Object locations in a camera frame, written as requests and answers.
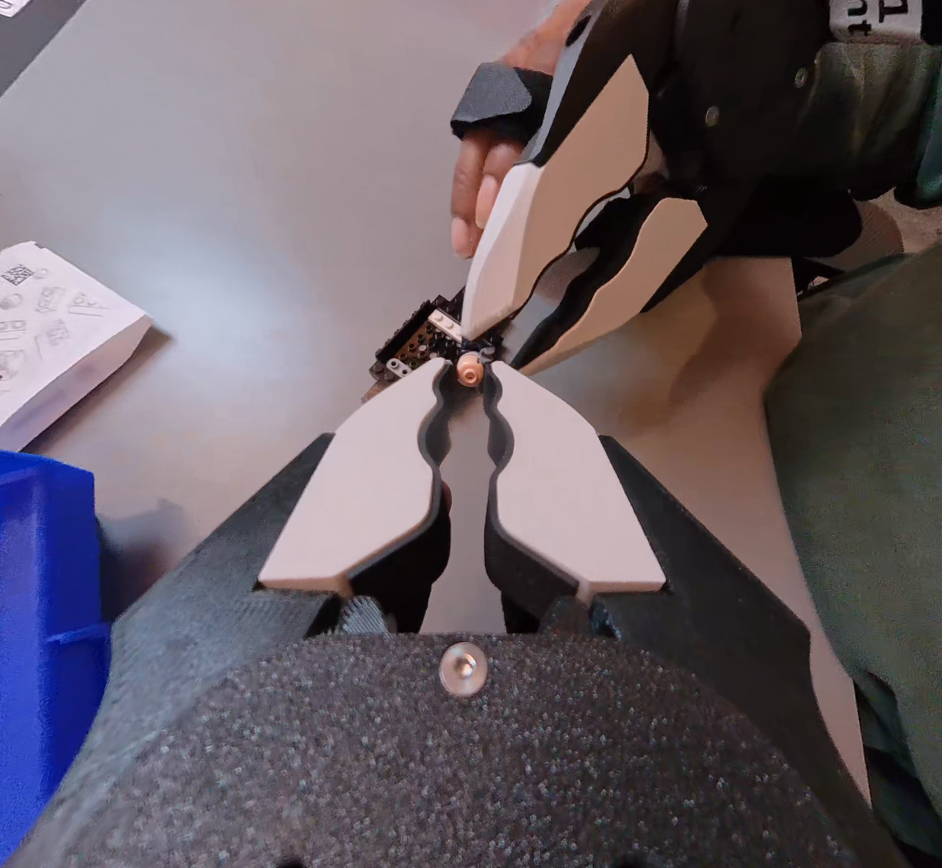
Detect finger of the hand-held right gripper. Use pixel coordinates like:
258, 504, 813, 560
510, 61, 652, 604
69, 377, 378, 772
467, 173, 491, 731
516, 196, 710, 373
461, 56, 656, 343

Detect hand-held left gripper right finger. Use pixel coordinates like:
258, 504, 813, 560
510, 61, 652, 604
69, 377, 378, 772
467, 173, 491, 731
483, 364, 666, 597

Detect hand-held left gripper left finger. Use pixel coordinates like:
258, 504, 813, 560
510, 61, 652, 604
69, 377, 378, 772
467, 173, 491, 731
261, 364, 450, 597

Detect black lego car chassis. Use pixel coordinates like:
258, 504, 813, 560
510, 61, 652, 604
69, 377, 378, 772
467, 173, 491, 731
371, 294, 475, 386

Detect blue plastic bin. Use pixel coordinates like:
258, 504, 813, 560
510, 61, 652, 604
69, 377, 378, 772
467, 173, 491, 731
0, 452, 111, 840

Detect person's right hand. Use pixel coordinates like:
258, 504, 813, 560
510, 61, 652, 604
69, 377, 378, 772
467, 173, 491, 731
449, 0, 619, 258

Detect person's torso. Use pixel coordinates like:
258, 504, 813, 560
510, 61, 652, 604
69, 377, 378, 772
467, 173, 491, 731
766, 250, 942, 847

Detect white printed paper bag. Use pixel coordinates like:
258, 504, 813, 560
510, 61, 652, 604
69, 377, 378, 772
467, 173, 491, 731
0, 240, 153, 449

